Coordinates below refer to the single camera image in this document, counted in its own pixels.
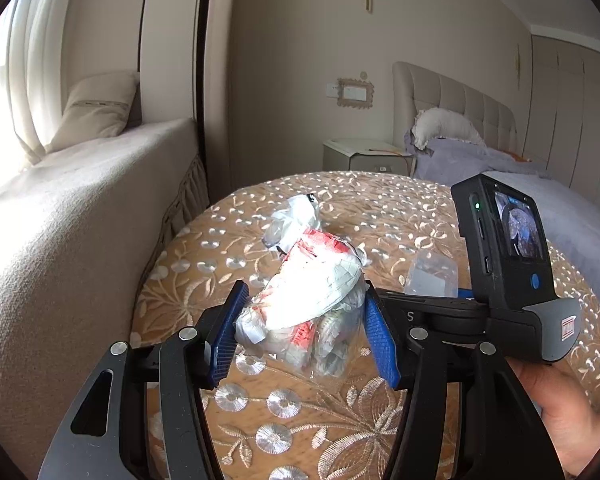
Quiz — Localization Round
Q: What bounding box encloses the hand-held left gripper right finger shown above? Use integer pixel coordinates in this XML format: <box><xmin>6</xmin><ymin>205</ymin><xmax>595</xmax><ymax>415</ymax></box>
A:
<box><xmin>362</xmin><ymin>286</ymin><xmax>566</xmax><ymax>480</ymax></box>

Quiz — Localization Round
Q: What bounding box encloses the beige tufted headboard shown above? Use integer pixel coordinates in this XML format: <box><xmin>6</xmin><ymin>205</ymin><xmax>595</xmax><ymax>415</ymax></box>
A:
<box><xmin>392</xmin><ymin>61</ymin><xmax>518</xmax><ymax>153</ymax></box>

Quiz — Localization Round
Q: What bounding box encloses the white translucent plastic bag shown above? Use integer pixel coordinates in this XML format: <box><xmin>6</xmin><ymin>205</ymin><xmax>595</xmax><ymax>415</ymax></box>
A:
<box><xmin>234</xmin><ymin>194</ymin><xmax>371</xmax><ymax>378</ymax></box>

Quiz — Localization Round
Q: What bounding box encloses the beige cushion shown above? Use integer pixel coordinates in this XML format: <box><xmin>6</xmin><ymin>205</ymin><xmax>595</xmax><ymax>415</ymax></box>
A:
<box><xmin>47</xmin><ymin>71</ymin><xmax>141</xmax><ymax>153</ymax></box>

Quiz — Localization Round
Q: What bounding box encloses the embroidered beige tablecloth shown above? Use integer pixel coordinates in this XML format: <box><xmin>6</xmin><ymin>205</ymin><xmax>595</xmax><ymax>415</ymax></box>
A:
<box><xmin>130</xmin><ymin>170</ymin><xmax>600</xmax><ymax>480</ymax></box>

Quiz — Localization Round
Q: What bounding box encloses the white nightstand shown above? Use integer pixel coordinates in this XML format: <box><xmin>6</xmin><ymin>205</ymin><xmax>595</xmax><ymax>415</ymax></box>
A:
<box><xmin>322</xmin><ymin>138</ymin><xmax>416</xmax><ymax>177</ymax></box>

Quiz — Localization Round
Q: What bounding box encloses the clear plastic packaging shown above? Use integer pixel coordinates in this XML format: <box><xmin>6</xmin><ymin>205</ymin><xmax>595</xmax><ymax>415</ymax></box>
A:
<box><xmin>404</xmin><ymin>251</ymin><xmax>458</xmax><ymax>297</ymax></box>

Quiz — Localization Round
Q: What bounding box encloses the white sheer curtain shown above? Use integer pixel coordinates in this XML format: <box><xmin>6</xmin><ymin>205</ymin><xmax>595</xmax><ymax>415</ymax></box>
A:
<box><xmin>0</xmin><ymin>0</ymin><xmax>88</xmax><ymax>166</ymax></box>

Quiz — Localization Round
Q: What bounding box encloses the beige window seat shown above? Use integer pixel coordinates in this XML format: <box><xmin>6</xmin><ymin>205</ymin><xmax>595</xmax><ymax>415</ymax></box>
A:
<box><xmin>0</xmin><ymin>117</ymin><xmax>211</xmax><ymax>480</ymax></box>

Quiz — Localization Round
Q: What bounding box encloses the person's right hand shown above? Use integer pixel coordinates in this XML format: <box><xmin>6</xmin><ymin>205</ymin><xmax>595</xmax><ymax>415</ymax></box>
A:
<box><xmin>507</xmin><ymin>359</ymin><xmax>600</xmax><ymax>478</ymax></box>

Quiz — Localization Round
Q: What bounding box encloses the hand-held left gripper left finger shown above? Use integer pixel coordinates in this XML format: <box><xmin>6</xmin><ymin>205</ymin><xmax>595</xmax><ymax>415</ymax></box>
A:
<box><xmin>37</xmin><ymin>280</ymin><xmax>251</xmax><ymax>480</ymax></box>

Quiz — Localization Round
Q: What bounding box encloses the beige wardrobe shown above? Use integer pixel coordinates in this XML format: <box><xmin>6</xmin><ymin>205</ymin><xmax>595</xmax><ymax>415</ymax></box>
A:
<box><xmin>530</xmin><ymin>32</ymin><xmax>600</xmax><ymax>206</ymax></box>

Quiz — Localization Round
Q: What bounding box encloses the framed wall switch panel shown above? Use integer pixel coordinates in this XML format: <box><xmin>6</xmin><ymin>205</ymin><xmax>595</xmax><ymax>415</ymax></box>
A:
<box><xmin>336</xmin><ymin>76</ymin><xmax>374</xmax><ymax>110</ymax></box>

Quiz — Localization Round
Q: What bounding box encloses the white pillow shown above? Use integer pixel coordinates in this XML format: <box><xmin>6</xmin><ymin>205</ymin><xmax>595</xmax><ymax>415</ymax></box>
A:
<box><xmin>412</xmin><ymin>108</ymin><xmax>487</xmax><ymax>150</ymax></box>

